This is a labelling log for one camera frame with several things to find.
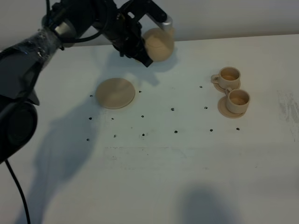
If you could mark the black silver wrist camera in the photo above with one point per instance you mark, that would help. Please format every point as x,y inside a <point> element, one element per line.
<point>136,9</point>

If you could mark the beige teapot saucer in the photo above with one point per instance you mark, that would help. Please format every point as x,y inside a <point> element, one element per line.
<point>115,93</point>

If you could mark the beige far saucer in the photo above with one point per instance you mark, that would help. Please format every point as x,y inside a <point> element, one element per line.
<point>223,90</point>

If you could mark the beige ceramic teapot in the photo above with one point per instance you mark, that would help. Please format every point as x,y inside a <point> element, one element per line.
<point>159,44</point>

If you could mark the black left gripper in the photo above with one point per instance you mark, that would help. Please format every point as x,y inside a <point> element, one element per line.
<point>125,36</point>

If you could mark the beige near saucer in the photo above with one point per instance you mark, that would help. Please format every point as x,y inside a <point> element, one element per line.
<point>225,112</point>

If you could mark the beige teacup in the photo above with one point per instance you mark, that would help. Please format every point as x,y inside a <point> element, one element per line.
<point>237,101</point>
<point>227,77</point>

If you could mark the beige far teacup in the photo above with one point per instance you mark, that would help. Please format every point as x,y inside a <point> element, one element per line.
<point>227,77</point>

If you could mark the beige near teacup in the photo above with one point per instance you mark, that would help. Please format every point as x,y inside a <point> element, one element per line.
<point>237,101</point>

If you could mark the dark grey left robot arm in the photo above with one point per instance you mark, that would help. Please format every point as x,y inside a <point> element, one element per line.
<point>63,25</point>

